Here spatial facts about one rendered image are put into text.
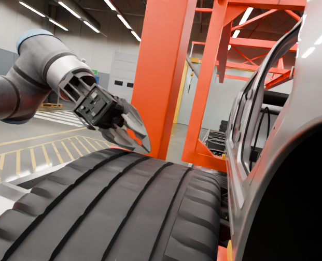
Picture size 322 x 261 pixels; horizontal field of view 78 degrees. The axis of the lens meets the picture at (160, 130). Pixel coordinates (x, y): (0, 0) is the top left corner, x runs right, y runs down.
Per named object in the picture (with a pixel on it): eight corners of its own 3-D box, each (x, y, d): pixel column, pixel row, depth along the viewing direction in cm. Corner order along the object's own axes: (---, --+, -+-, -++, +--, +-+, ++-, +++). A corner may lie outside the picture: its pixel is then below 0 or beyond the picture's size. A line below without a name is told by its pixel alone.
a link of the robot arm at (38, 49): (39, 68, 53) (61, 37, 52) (67, 97, 50) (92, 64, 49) (2, 52, 44) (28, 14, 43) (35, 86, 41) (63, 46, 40)
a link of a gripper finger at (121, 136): (130, 165, 35) (97, 131, 38) (141, 163, 41) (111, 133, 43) (141, 152, 35) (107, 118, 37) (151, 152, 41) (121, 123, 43)
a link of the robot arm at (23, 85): (-37, 103, 41) (-4, 55, 40) (4, 101, 53) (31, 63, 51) (2, 132, 43) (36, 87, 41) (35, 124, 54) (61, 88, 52)
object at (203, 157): (231, 174, 260) (238, 148, 254) (192, 163, 273) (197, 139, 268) (231, 170, 276) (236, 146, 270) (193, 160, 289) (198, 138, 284)
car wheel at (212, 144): (219, 147, 568) (220, 140, 565) (236, 155, 509) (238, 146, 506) (199, 146, 539) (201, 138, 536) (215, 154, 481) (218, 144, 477)
